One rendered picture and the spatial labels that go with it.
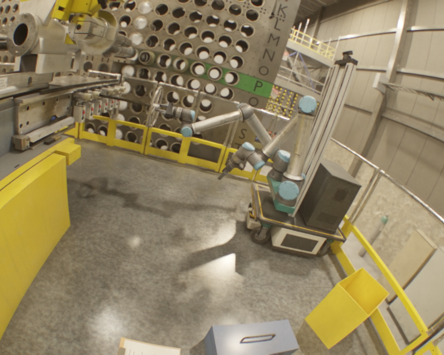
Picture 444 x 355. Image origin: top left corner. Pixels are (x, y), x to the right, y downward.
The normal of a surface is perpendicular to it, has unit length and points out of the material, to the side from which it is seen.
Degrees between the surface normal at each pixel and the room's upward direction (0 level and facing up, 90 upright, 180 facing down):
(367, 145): 90
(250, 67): 90
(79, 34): 90
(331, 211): 90
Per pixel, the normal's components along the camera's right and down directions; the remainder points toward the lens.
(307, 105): -0.42, 0.13
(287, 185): -0.46, 0.33
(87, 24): 0.05, 0.44
